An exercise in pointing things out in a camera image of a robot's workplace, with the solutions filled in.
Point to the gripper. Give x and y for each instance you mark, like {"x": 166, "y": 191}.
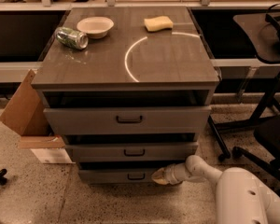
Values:
{"x": 172, "y": 174}

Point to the grey bottom drawer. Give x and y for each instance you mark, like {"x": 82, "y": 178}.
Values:
{"x": 121, "y": 172}

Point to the grey drawer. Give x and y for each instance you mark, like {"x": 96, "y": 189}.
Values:
{"x": 121, "y": 172}
{"x": 131, "y": 147}
{"x": 126, "y": 112}

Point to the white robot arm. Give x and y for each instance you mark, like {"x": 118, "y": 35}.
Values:
{"x": 241, "y": 198}

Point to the grey middle drawer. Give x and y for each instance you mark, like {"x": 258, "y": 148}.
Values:
{"x": 131, "y": 147}

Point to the grey top drawer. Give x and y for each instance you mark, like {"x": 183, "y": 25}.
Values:
{"x": 126, "y": 112}

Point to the grey drawer cabinet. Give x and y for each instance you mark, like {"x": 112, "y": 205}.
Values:
{"x": 130, "y": 58}

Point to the brown cardboard box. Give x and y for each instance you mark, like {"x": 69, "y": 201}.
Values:
{"x": 24, "y": 116}

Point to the yellow sponge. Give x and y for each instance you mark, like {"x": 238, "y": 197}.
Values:
{"x": 158, "y": 23}

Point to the white bowl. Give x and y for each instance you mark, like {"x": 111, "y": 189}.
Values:
{"x": 95, "y": 27}

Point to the black side table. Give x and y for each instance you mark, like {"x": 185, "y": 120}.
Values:
{"x": 263, "y": 30}

